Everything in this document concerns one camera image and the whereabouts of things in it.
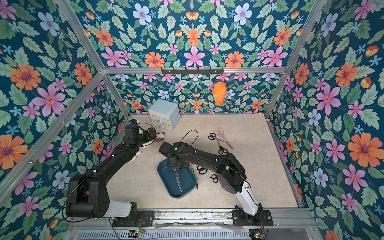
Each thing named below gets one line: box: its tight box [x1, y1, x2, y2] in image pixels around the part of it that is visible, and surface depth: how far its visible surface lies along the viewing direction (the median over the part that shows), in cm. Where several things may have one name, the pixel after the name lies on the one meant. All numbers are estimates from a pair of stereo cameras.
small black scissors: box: [208, 174, 219, 183], surface depth 89 cm
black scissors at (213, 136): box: [208, 133, 224, 144], surface depth 108 cm
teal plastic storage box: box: [157, 158, 197, 199], surface depth 84 cm
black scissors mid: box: [216, 139, 228, 155], surface depth 101 cm
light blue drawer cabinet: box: [148, 98, 181, 131], surface depth 106 cm
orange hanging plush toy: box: [213, 82, 227, 107], surface depth 100 cm
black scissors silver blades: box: [197, 165, 208, 175], surface depth 92 cm
